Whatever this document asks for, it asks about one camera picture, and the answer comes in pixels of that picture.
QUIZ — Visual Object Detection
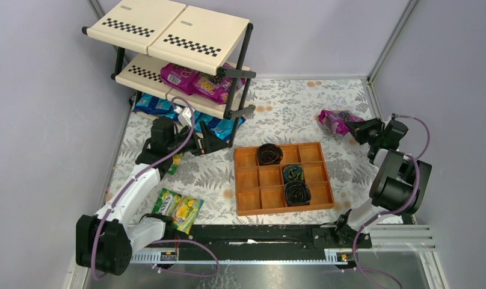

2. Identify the purple candy bag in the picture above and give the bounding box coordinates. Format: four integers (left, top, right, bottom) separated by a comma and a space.
190, 72, 234, 104
318, 110, 364, 135

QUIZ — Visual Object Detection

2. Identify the blue candy bag corner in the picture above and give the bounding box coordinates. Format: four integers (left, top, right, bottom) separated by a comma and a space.
164, 111, 221, 132

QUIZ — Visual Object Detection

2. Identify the blue candy bag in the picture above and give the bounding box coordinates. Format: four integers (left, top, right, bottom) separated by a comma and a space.
207, 116, 235, 141
133, 93, 176, 119

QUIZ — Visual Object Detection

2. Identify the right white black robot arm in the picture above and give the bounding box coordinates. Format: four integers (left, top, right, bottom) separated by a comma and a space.
331, 116, 432, 247

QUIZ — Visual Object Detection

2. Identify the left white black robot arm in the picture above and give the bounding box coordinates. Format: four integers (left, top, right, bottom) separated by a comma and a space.
75, 117, 229, 279

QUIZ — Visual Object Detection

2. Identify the blue candy bag on shelf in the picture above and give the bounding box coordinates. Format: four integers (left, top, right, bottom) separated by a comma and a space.
207, 116, 235, 141

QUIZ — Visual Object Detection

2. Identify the green fox's candy bag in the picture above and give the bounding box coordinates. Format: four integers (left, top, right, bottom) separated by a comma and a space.
167, 153, 184, 175
152, 188, 204, 234

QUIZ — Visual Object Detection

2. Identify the purple candy bag on shelf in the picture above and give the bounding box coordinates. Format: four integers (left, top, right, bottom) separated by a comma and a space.
190, 72, 234, 104

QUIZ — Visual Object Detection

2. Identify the cream three-tier shelf rack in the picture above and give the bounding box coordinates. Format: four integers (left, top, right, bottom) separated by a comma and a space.
81, 0, 256, 149

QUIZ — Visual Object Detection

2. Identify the black orange rolled sock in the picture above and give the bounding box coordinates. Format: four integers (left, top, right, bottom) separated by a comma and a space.
257, 143, 283, 166

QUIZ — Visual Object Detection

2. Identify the orange wooden divider tray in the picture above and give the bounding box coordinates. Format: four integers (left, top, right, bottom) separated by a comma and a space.
234, 142, 335, 216

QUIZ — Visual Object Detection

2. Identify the floral patterned tablecloth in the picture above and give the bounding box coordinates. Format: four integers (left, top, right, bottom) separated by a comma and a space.
101, 78, 405, 225

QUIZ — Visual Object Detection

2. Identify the dark green rolled sock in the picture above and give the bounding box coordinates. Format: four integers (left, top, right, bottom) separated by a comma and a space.
282, 164, 305, 184

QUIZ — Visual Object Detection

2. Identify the large black rolled sock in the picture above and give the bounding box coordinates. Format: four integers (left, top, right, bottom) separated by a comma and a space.
285, 181, 312, 207

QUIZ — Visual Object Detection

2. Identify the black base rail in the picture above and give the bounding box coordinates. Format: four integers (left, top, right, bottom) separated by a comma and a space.
137, 224, 374, 262

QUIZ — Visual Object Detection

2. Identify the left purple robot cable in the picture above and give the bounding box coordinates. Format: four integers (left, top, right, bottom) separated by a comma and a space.
90, 96, 221, 280

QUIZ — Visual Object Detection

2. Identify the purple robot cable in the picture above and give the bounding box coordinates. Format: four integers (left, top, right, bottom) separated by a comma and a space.
90, 96, 221, 280
338, 113, 431, 289

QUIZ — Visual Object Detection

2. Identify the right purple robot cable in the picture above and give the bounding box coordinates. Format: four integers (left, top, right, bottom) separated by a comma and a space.
338, 113, 431, 289

